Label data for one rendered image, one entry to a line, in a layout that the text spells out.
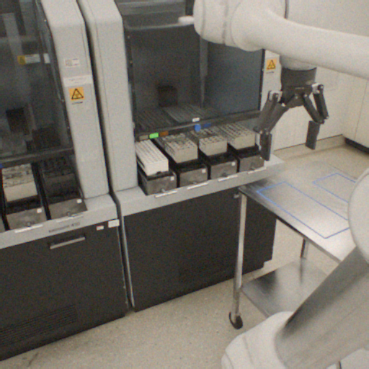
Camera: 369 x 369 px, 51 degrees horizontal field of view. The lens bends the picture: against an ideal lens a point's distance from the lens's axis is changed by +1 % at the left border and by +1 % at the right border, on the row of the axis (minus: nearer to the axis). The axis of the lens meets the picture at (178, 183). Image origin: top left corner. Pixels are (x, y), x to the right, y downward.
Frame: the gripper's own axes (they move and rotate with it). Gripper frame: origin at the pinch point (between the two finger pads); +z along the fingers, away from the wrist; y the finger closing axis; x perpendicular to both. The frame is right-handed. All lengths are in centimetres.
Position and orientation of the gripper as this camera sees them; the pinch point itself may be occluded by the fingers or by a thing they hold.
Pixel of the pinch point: (288, 149)
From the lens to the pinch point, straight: 100.1
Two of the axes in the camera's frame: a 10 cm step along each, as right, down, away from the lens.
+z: 0.3, 8.6, 5.1
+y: 9.2, -2.3, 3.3
